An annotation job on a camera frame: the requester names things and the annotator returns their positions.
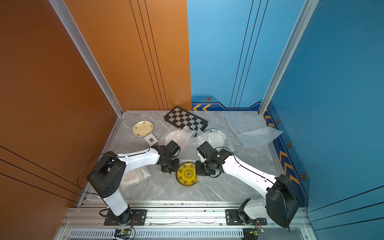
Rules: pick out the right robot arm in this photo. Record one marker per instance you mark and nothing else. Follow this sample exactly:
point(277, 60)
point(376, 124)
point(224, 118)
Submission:
point(281, 201)

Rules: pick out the bubble wrap sheet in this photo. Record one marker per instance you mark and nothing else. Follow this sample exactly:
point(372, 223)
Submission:
point(251, 129)

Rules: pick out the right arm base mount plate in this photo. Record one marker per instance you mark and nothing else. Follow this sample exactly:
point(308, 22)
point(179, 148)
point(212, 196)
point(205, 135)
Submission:
point(235, 217)

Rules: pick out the black white checkerboard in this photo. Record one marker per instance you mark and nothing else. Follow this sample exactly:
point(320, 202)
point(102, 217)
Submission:
point(181, 118)

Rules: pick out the yellow black patterned plate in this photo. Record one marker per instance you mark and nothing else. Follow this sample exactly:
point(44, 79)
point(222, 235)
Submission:
point(186, 174)

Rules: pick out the cream yellow dinner plate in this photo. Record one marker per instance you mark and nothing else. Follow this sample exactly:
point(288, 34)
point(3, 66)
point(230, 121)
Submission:
point(143, 128)

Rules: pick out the right circuit board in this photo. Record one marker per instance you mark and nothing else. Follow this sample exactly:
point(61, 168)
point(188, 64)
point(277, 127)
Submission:
point(252, 233)

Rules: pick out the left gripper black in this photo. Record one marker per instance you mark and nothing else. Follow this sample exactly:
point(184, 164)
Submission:
point(168, 170)

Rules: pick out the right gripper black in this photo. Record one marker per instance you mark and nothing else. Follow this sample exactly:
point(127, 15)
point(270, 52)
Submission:
point(199, 171)

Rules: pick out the small square marker tile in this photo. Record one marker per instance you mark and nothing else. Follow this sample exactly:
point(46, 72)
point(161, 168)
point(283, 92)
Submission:
point(151, 139)

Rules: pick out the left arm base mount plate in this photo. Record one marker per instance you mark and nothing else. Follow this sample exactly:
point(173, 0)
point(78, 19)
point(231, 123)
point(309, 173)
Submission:
point(128, 218)

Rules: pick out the circuit board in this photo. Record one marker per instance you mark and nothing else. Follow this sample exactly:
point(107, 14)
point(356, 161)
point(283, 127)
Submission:
point(252, 233)
point(123, 234)

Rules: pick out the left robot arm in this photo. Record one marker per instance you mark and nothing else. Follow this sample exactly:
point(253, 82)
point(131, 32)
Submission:
point(106, 176)

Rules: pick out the left circuit board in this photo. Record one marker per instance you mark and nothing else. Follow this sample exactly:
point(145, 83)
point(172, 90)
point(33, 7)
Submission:
point(123, 234)

